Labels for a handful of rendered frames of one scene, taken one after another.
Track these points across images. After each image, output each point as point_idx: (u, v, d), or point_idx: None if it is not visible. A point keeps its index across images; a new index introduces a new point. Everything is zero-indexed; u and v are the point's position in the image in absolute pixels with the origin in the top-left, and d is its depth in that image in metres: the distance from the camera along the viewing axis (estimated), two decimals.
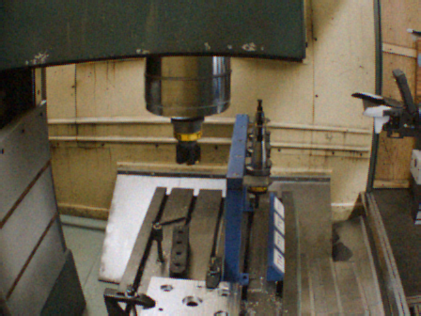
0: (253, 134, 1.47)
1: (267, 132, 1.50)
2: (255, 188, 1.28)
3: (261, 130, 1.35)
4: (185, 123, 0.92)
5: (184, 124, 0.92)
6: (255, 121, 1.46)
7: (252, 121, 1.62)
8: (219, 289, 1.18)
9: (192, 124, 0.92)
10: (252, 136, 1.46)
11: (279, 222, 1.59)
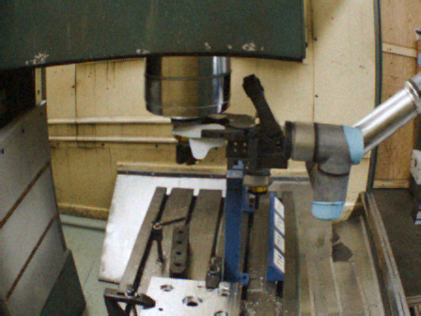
0: None
1: None
2: (255, 189, 1.28)
3: None
4: (185, 123, 0.92)
5: (184, 124, 0.92)
6: None
7: None
8: (219, 289, 1.18)
9: (192, 124, 0.92)
10: None
11: (279, 222, 1.59)
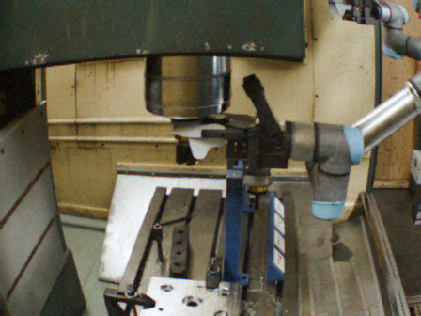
0: None
1: None
2: (255, 189, 1.28)
3: None
4: (185, 123, 0.92)
5: (184, 124, 0.92)
6: None
7: None
8: (219, 289, 1.18)
9: (192, 124, 0.92)
10: None
11: (279, 222, 1.59)
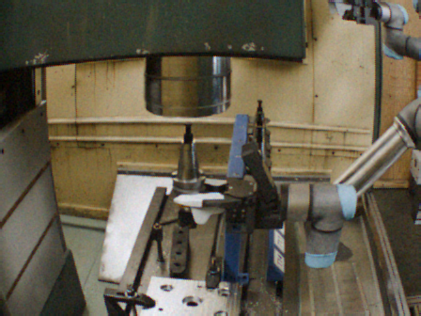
0: (253, 134, 1.47)
1: (267, 133, 1.50)
2: None
3: (261, 131, 1.35)
4: (187, 193, 0.97)
5: (186, 194, 0.97)
6: (255, 122, 1.46)
7: (252, 121, 1.62)
8: (219, 289, 1.18)
9: (193, 194, 0.97)
10: (252, 137, 1.46)
11: None
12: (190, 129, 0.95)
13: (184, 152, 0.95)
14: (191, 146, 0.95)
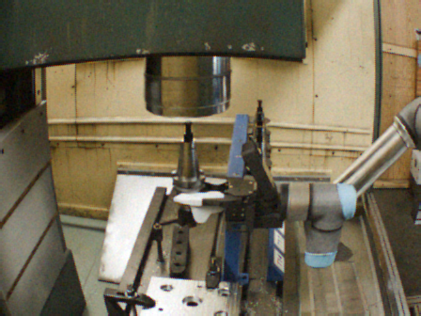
0: (253, 134, 1.47)
1: (267, 133, 1.50)
2: None
3: (261, 131, 1.35)
4: (187, 192, 0.97)
5: (186, 193, 0.97)
6: (255, 122, 1.46)
7: (252, 121, 1.62)
8: (219, 289, 1.18)
9: (193, 193, 0.97)
10: (252, 137, 1.46)
11: None
12: (190, 128, 0.95)
13: (184, 151, 0.95)
14: (191, 145, 0.95)
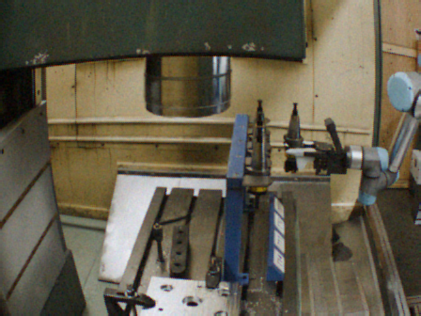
0: (253, 134, 1.47)
1: (267, 133, 1.50)
2: (255, 189, 1.28)
3: (261, 131, 1.35)
4: (294, 148, 1.45)
5: (293, 148, 1.45)
6: (255, 122, 1.46)
7: (252, 121, 1.62)
8: (219, 289, 1.18)
9: (297, 148, 1.45)
10: (252, 137, 1.46)
11: (279, 222, 1.59)
12: (296, 107, 1.43)
13: (293, 121, 1.44)
14: (297, 118, 1.44)
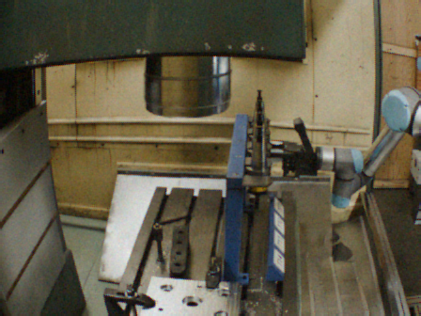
0: (253, 134, 1.47)
1: (267, 133, 1.50)
2: (255, 189, 1.28)
3: (261, 131, 1.35)
4: None
5: None
6: (255, 122, 1.46)
7: None
8: (219, 289, 1.18)
9: None
10: (252, 137, 1.46)
11: (279, 222, 1.59)
12: (260, 94, 1.55)
13: (257, 107, 1.55)
14: (261, 103, 1.55)
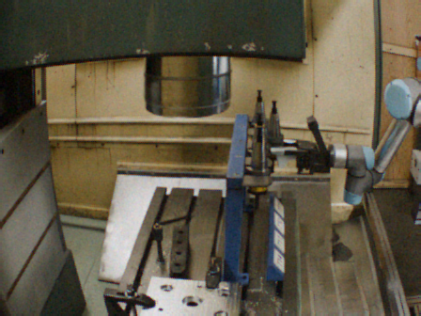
0: (268, 134, 1.47)
1: (281, 134, 1.49)
2: (255, 189, 1.28)
3: (261, 131, 1.35)
4: None
5: None
6: (270, 122, 1.45)
7: None
8: (219, 289, 1.18)
9: None
10: (267, 137, 1.46)
11: (279, 222, 1.59)
12: (260, 94, 1.55)
13: (257, 107, 1.55)
14: (261, 103, 1.55)
